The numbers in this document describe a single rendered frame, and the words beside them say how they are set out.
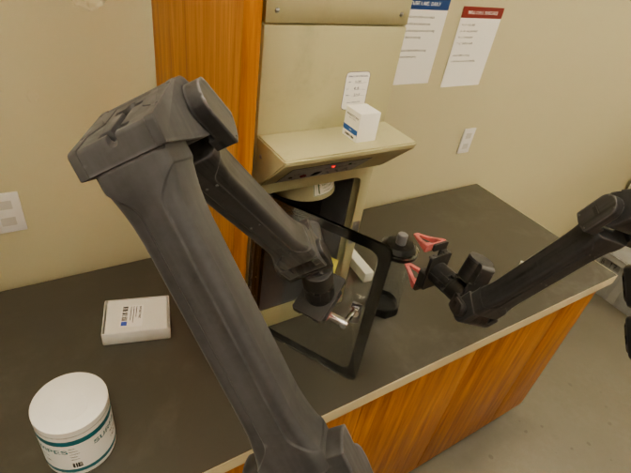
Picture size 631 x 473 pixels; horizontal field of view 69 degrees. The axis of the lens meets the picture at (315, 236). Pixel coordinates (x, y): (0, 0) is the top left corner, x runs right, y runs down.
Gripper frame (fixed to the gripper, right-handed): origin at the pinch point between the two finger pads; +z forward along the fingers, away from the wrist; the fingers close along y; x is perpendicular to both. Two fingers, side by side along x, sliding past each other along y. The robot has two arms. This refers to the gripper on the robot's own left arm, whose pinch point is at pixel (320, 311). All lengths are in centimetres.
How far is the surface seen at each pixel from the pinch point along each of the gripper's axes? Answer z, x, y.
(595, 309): 199, 109, -158
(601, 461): 151, 114, -51
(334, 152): -24.4, -7.9, -21.0
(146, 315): 18.3, -42.9, 16.2
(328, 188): -2.0, -13.8, -28.0
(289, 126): -24.4, -19.2, -22.9
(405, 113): 30, -19, -93
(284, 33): -41, -21, -28
